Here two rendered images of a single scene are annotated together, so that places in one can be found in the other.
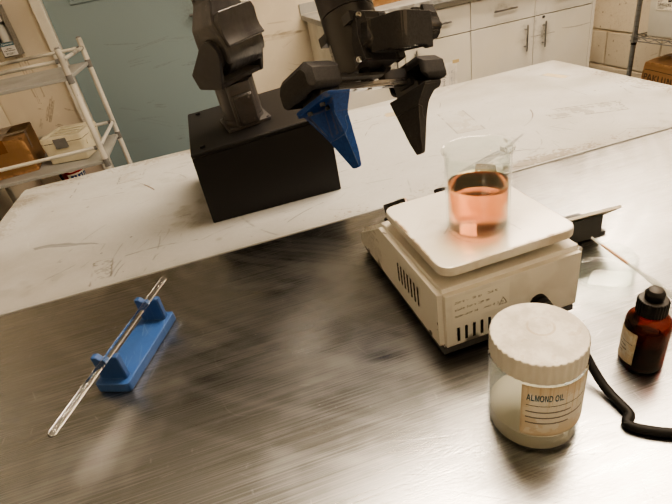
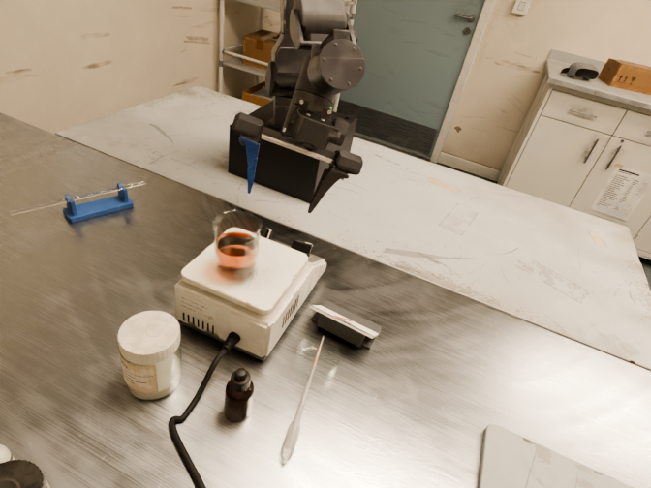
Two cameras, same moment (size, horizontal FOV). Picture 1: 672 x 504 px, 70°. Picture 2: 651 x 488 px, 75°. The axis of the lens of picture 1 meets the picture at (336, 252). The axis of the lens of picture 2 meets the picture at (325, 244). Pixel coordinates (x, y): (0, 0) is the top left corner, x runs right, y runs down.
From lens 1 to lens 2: 0.40 m
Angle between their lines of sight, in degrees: 22
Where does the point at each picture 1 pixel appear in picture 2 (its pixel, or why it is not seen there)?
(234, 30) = (289, 64)
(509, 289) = (215, 314)
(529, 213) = (268, 286)
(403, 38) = (294, 134)
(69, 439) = (28, 223)
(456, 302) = (181, 296)
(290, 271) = (207, 227)
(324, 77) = (243, 128)
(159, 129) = (379, 88)
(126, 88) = (376, 45)
